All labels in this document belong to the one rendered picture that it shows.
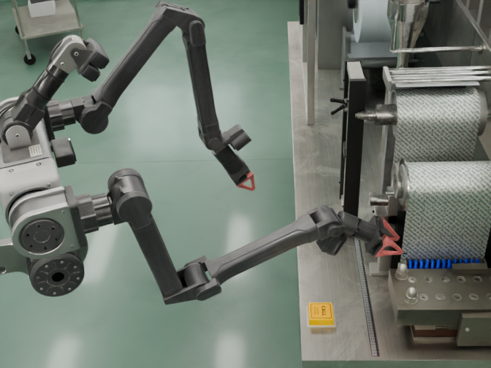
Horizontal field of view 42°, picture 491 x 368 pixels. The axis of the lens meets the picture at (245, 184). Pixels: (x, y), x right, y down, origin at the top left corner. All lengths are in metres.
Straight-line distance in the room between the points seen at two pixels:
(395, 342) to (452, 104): 0.70
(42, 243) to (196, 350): 1.72
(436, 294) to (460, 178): 0.32
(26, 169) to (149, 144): 3.06
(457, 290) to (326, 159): 0.93
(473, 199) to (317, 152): 0.95
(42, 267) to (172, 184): 2.39
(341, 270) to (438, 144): 0.49
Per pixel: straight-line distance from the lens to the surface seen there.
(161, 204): 3.93
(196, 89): 1.93
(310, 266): 2.08
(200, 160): 4.29
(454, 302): 1.83
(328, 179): 2.46
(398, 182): 1.80
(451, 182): 1.81
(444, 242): 1.91
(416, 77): 1.99
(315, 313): 1.90
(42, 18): 6.38
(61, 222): 1.41
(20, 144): 1.60
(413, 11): 2.32
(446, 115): 1.96
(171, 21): 1.81
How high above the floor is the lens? 2.29
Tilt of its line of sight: 35 degrees down
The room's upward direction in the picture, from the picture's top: 3 degrees counter-clockwise
